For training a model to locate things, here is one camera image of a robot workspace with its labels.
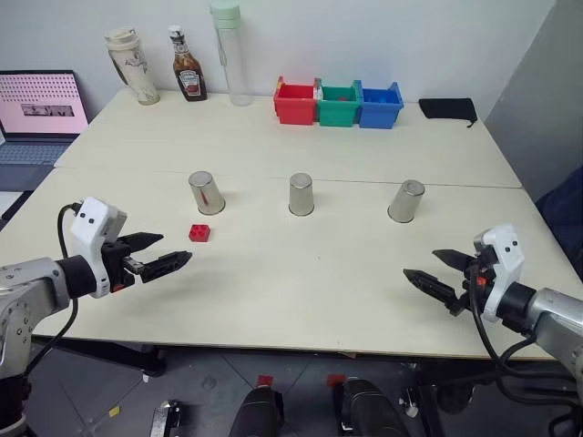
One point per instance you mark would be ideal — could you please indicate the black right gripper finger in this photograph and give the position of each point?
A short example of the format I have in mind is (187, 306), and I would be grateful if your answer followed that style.
(453, 259)
(430, 284)

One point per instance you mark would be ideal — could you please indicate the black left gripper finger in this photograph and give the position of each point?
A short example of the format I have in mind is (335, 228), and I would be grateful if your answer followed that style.
(143, 240)
(165, 264)

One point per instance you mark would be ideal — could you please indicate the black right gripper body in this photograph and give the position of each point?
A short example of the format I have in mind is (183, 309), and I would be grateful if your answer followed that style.
(473, 280)

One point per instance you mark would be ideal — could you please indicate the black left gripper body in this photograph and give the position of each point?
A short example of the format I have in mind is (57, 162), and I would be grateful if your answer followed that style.
(116, 264)

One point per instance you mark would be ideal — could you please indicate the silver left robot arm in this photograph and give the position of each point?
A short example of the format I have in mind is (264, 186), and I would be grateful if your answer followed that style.
(32, 282)

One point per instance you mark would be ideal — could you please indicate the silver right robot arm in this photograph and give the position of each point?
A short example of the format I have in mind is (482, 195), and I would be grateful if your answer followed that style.
(551, 318)

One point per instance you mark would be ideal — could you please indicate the red toy brick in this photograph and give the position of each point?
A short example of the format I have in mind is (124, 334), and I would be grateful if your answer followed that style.
(201, 233)

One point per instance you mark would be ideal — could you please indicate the silver metal cup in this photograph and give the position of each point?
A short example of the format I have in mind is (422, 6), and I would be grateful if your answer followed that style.
(406, 202)
(206, 193)
(301, 195)

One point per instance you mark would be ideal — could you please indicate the black pouch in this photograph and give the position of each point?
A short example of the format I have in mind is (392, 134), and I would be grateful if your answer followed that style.
(447, 108)

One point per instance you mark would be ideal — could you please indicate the open laptop pink screen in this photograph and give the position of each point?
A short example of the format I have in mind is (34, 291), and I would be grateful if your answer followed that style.
(36, 118)

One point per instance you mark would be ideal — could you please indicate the blue plastic bin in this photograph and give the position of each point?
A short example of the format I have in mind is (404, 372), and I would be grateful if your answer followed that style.
(379, 105)

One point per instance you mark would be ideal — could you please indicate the beige printed tumbler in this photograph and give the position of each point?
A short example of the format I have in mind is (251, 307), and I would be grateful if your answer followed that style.
(132, 68)

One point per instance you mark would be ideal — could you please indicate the ketchup bottle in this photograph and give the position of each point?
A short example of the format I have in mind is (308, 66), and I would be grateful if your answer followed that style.
(188, 68)

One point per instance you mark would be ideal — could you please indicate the green plastic bin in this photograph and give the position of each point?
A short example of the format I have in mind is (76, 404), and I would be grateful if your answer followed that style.
(337, 104)

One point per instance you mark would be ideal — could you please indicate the red plastic bin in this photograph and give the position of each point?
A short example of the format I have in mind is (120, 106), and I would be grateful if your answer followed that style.
(293, 102)

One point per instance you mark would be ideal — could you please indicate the clear bottle green lid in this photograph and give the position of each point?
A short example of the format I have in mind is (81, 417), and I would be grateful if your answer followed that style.
(231, 54)

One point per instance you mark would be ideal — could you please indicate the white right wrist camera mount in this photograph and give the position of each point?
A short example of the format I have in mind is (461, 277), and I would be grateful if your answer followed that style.
(501, 268)

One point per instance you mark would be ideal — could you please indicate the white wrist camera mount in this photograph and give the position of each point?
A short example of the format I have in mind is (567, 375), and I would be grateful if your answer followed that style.
(501, 268)
(91, 236)

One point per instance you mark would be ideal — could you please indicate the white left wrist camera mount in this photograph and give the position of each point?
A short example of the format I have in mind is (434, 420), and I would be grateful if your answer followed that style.
(91, 236)

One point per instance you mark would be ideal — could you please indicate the black table frame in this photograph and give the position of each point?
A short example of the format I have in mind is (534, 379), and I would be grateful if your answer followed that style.
(114, 352)

